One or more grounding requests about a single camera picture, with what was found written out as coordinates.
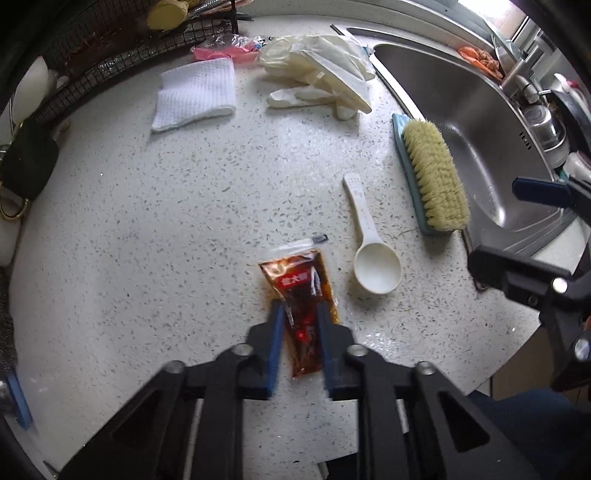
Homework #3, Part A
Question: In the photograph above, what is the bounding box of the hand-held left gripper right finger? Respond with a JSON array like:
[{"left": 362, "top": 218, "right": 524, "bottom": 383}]
[{"left": 316, "top": 307, "right": 539, "bottom": 480}]

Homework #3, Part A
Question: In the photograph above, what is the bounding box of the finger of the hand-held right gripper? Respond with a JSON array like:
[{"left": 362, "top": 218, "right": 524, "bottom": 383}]
[
  {"left": 512, "top": 174, "right": 591, "bottom": 217},
  {"left": 467, "top": 244, "right": 591, "bottom": 393}
]

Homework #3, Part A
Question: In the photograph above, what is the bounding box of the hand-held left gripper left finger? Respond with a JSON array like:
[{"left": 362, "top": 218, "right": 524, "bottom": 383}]
[{"left": 60, "top": 300, "right": 286, "bottom": 480}]

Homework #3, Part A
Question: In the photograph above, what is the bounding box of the red sauce packet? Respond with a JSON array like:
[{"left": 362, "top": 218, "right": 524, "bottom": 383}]
[{"left": 257, "top": 234, "right": 340, "bottom": 380}]

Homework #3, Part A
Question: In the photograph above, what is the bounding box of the scrub brush with blue back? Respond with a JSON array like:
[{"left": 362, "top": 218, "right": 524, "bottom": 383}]
[{"left": 392, "top": 113, "right": 471, "bottom": 235}]

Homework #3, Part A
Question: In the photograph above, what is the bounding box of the pink plastic bag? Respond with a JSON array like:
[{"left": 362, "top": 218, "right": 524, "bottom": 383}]
[{"left": 191, "top": 34, "right": 266, "bottom": 65}]

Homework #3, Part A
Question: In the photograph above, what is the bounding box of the stainless steel pot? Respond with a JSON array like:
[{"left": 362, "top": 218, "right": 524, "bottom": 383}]
[{"left": 522, "top": 104, "right": 571, "bottom": 169}]

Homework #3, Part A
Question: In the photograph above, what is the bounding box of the stainless steel sink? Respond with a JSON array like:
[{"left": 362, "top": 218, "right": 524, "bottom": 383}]
[{"left": 346, "top": 25, "right": 583, "bottom": 259}]

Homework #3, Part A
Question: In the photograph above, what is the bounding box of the white rice spoon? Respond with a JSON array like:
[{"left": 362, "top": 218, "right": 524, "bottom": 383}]
[{"left": 342, "top": 173, "right": 402, "bottom": 295}]

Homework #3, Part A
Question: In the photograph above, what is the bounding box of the white bottle with red cap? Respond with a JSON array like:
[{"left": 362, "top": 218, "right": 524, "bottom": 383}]
[{"left": 551, "top": 73, "right": 583, "bottom": 112}]

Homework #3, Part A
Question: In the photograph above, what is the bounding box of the steel faucet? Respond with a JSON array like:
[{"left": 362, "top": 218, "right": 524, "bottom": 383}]
[{"left": 501, "top": 58, "right": 552, "bottom": 104}]

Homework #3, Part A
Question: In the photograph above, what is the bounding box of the orange mesh scrubber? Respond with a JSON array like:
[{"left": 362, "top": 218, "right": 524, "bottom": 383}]
[{"left": 457, "top": 45, "right": 504, "bottom": 77}]

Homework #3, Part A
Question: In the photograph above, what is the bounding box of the white rubber glove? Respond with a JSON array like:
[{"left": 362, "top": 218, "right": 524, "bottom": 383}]
[
  {"left": 259, "top": 34, "right": 377, "bottom": 83},
  {"left": 267, "top": 55, "right": 374, "bottom": 121}
]

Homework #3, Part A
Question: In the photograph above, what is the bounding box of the white folded cloth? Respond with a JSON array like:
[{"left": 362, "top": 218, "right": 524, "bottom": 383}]
[{"left": 151, "top": 58, "right": 237, "bottom": 134}]

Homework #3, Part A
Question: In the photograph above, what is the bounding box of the blue sponge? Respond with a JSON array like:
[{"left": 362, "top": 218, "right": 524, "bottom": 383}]
[{"left": 4, "top": 369, "right": 34, "bottom": 430}]

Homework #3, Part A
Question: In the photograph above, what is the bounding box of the black pouch with gold ring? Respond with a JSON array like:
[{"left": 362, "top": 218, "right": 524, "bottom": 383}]
[{"left": 0, "top": 117, "right": 61, "bottom": 220}]

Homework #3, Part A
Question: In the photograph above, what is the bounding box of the black wire rack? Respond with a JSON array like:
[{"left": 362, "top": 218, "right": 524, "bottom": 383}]
[{"left": 28, "top": 0, "right": 252, "bottom": 121}]

